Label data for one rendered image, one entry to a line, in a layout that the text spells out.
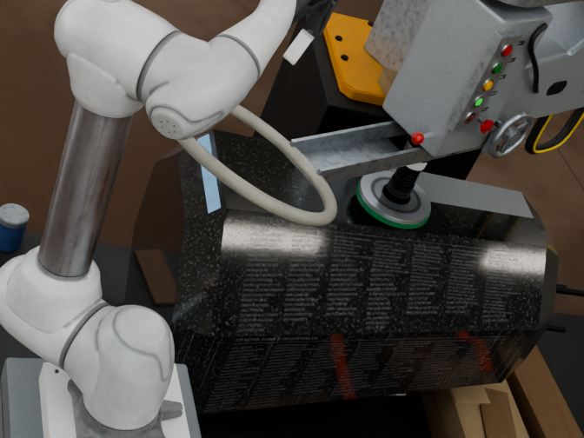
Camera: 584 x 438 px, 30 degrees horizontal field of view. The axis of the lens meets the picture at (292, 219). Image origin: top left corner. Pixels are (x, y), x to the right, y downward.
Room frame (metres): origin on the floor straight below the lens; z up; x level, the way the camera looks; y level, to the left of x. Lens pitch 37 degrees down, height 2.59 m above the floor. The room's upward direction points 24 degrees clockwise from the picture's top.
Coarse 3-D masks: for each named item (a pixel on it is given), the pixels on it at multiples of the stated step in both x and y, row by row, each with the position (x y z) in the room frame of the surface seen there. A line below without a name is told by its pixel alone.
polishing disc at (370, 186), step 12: (372, 180) 2.54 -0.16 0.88; (384, 180) 2.57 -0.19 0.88; (360, 192) 2.48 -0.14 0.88; (372, 192) 2.49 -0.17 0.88; (420, 192) 2.59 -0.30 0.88; (372, 204) 2.44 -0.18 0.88; (384, 204) 2.46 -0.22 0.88; (396, 204) 2.48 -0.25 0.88; (408, 204) 2.51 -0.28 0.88; (420, 204) 2.53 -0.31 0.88; (384, 216) 2.42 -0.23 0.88; (396, 216) 2.43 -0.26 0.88; (408, 216) 2.45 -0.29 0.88; (420, 216) 2.48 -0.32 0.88
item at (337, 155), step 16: (352, 128) 2.37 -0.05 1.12; (368, 128) 2.40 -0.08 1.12; (384, 128) 2.45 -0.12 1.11; (400, 128) 2.51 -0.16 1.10; (304, 144) 2.22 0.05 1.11; (320, 144) 2.27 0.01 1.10; (336, 144) 2.32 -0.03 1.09; (352, 144) 2.36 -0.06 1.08; (368, 144) 2.40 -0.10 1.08; (384, 144) 2.43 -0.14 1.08; (496, 144) 2.63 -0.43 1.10; (320, 160) 2.23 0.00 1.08; (336, 160) 2.26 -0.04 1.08; (352, 160) 2.29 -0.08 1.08; (368, 160) 2.26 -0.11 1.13; (384, 160) 2.31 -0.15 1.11; (400, 160) 2.36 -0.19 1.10; (416, 160) 2.42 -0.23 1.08; (336, 176) 2.18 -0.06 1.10; (352, 176) 2.23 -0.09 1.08
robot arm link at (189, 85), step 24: (168, 48) 1.45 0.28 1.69; (192, 48) 1.47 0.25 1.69; (216, 48) 1.49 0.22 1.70; (240, 48) 1.51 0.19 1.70; (144, 72) 1.42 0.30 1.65; (168, 72) 1.42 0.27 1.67; (192, 72) 1.43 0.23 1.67; (216, 72) 1.45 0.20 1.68; (240, 72) 1.48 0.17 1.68; (144, 96) 1.42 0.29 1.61; (168, 96) 1.38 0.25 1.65; (192, 96) 1.40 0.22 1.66; (216, 96) 1.42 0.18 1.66; (240, 96) 1.47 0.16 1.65; (168, 120) 1.37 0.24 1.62; (192, 120) 1.38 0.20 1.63; (216, 120) 1.43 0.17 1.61
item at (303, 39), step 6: (306, 30) 1.96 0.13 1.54; (300, 36) 1.95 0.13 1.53; (306, 36) 1.95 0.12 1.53; (312, 36) 1.95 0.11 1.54; (294, 42) 1.94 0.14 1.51; (300, 42) 1.94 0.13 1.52; (306, 42) 1.94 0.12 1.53; (294, 48) 1.94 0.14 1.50; (300, 48) 1.94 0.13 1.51; (306, 48) 1.94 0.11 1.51; (288, 54) 1.93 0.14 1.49; (294, 54) 1.93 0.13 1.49; (300, 54) 1.93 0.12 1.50; (288, 60) 1.93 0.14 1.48; (294, 60) 1.93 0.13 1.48
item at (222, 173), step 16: (240, 112) 2.20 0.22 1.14; (256, 128) 2.20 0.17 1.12; (272, 128) 2.22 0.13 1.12; (192, 144) 1.80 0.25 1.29; (288, 144) 2.19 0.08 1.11; (208, 160) 1.78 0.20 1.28; (304, 160) 2.16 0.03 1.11; (224, 176) 1.76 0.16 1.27; (320, 176) 2.12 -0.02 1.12; (240, 192) 1.76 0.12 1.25; (256, 192) 1.78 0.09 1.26; (320, 192) 2.07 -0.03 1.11; (272, 208) 1.78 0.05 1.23; (288, 208) 1.80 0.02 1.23; (336, 208) 2.00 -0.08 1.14; (304, 224) 1.84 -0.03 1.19; (320, 224) 1.87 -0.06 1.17
